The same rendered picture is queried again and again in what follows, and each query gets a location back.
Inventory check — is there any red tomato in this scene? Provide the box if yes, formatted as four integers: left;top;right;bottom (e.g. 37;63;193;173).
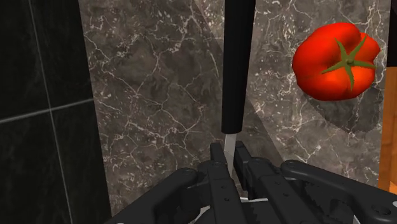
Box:
291;22;381;102

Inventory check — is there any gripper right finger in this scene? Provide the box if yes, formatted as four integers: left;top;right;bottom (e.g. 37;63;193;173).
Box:
233;141;397;224

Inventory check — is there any black handled knife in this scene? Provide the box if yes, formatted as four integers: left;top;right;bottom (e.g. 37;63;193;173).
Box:
221;0;257;178

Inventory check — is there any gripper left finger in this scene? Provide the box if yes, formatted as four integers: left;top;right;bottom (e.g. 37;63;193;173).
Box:
105;141;248;224

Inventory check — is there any brown wooden cabinet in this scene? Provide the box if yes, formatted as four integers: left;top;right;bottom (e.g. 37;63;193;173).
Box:
377;0;397;195

